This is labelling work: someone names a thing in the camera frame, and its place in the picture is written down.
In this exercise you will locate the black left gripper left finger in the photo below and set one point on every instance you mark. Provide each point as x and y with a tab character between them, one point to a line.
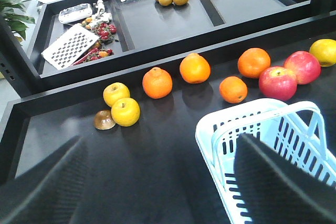
50	191

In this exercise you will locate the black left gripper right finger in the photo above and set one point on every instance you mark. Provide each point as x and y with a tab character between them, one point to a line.
275	190

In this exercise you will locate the light blue plastic basket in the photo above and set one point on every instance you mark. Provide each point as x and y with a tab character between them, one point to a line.
296	132

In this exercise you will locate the orange at basket edge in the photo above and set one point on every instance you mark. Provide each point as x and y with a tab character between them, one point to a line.
195	69

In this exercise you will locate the brown half fruit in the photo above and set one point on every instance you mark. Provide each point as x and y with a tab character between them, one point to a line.
103	120

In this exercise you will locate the pink red apple left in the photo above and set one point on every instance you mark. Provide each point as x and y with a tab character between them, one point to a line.
278	83

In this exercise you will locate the pink red apple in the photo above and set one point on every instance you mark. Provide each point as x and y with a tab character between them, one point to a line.
305	66
278	83

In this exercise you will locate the small orange far left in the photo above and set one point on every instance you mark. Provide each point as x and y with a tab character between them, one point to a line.
233	89

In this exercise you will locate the yellow apple front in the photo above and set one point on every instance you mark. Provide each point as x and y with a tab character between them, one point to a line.
125	112

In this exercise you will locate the yellow apple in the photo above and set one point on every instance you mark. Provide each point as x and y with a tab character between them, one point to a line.
125	112
114	92

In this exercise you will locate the yellow apple back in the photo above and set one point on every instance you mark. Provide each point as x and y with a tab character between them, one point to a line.
114	92

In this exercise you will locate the pink red apple right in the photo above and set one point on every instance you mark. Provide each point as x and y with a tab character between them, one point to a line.
305	66

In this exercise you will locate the large orange back left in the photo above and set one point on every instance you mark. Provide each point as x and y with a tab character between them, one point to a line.
253	62

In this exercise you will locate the checkerboard calibration board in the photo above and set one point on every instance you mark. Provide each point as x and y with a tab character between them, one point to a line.
63	52

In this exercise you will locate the black wooden display stand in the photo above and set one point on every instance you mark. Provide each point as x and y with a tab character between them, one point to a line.
176	163

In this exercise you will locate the yellow orange fruit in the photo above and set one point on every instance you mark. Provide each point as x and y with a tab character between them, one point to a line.
324	51

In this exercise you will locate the navel orange with knob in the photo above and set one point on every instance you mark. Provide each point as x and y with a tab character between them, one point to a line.
157	83

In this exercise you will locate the cherry tomato bunch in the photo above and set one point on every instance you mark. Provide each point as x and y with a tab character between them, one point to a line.
106	32

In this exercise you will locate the white controller device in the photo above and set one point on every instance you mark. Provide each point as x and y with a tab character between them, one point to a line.
75	13

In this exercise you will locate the green potted plant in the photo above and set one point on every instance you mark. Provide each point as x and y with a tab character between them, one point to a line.
13	11

